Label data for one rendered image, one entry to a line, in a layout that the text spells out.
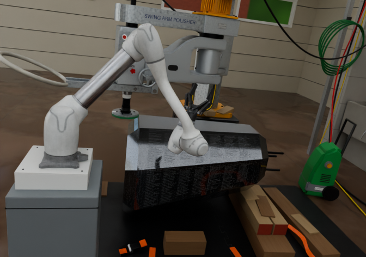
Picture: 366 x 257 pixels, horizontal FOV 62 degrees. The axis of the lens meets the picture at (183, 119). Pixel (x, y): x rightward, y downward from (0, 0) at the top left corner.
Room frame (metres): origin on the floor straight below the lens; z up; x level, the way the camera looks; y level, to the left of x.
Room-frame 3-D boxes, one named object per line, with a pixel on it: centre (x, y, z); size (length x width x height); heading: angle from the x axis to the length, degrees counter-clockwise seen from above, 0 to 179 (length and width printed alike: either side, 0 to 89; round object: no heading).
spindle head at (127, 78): (2.38, 0.39, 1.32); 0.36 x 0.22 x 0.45; 112
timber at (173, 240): (1.89, -0.13, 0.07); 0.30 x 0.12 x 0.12; 101
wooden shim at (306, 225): (2.24, -1.14, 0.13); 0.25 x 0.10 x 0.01; 21
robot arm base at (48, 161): (1.39, 0.56, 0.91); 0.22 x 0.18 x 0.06; 107
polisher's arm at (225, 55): (3.05, -0.20, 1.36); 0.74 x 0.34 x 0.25; 173
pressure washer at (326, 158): (3.10, -1.59, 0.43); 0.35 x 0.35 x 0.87; 88
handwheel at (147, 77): (2.28, 0.31, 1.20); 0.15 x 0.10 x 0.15; 112
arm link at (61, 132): (1.39, 0.59, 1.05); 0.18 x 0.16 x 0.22; 22
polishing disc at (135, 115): (2.35, 0.47, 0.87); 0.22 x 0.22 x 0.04
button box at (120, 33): (2.22, 0.49, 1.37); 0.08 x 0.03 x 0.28; 112
